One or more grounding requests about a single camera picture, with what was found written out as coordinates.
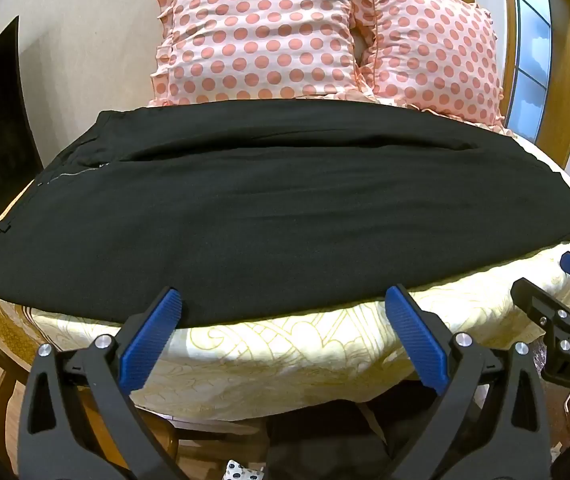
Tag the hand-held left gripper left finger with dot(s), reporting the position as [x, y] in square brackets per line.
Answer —
[152, 330]

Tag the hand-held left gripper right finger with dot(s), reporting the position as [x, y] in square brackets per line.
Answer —
[415, 332]

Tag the black pants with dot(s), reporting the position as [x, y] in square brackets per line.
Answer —
[285, 210]

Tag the yellow patterned bed sheet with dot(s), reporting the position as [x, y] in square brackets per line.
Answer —
[290, 360]

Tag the dark cloth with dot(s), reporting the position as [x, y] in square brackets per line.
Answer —
[315, 445]

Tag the white black-dotted cloth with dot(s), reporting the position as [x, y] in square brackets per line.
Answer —
[240, 471]

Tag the blue glass window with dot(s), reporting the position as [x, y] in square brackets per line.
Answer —
[530, 60]

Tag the pink polka dot pillow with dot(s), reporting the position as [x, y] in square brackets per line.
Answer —
[430, 55]
[260, 35]

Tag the wooden bed frame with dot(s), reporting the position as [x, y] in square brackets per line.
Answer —
[0, 410]

